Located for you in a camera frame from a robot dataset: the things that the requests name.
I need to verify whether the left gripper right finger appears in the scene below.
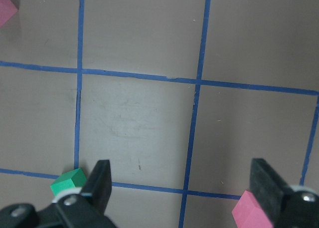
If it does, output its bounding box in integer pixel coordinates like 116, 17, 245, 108
249, 158, 294, 225

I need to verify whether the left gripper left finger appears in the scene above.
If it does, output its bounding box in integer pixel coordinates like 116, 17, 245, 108
80, 160, 112, 215

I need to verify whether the pink cube upper left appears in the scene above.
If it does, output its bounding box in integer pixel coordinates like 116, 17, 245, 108
0, 0, 19, 27

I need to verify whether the pink cube bottom centre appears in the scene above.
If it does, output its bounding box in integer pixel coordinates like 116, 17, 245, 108
232, 190, 274, 228

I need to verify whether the green cube lower left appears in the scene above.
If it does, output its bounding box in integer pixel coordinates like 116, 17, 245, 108
50, 168, 87, 196

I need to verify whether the pink cube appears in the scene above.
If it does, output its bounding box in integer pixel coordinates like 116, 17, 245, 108
0, 0, 19, 27
232, 190, 274, 228

